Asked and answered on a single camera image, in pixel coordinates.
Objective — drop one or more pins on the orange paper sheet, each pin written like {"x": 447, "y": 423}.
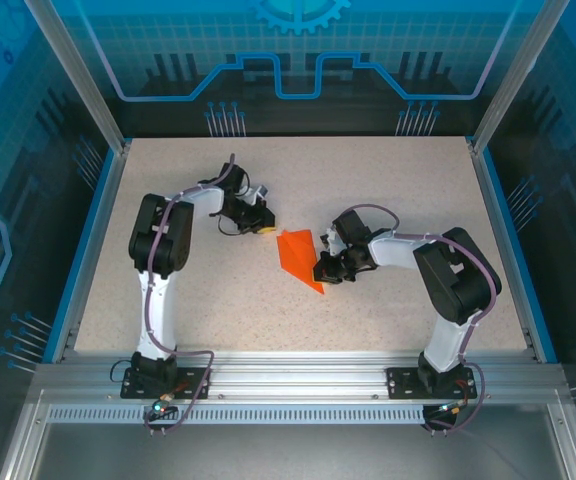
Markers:
{"x": 295, "y": 255}

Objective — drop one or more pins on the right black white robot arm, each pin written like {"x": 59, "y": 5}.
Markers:
{"x": 458, "y": 285}

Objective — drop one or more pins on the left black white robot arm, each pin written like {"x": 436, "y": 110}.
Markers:
{"x": 160, "y": 240}

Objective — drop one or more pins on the grey metal sheet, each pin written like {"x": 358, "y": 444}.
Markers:
{"x": 288, "y": 450}

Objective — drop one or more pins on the aluminium mounting beam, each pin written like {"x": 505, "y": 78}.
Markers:
{"x": 298, "y": 375}

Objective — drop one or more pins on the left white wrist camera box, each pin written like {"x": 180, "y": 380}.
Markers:
{"x": 255, "y": 195}

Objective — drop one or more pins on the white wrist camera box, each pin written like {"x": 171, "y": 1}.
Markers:
{"x": 332, "y": 241}
{"x": 255, "y": 195}

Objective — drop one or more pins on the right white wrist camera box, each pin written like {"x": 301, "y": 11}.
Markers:
{"x": 332, "y": 241}

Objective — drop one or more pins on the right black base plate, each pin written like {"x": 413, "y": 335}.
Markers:
{"x": 400, "y": 382}

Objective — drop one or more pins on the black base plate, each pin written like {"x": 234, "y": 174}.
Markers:
{"x": 133, "y": 389}
{"x": 400, "y": 382}

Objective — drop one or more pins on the left aluminium side rail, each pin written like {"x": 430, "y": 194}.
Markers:
{"x": 95, "y": 250}

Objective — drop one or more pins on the aluminium side rail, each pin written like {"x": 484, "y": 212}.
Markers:
{"x": 95, "y": 250}
{"x": 508, "y": 250}

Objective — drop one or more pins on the right aluminium side rail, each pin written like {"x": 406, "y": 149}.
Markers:
{"x": 508, "y": 250}

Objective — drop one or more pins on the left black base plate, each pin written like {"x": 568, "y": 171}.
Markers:
{"x": 133, "y": 389}

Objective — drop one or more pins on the left aluminium frame post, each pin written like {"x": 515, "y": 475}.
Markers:
{"x": 80, "y": 75}

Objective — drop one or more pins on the aluminium frame post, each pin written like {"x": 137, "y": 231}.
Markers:
{"x": 80, "y": 75}
{"x": 518, "y": 75}

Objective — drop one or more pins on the right aluminium frame post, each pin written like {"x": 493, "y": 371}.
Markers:
{"x": 518, "y": 75}

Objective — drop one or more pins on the aluminium lower frame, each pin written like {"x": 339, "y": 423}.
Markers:
{"x": 35, "y": 435}

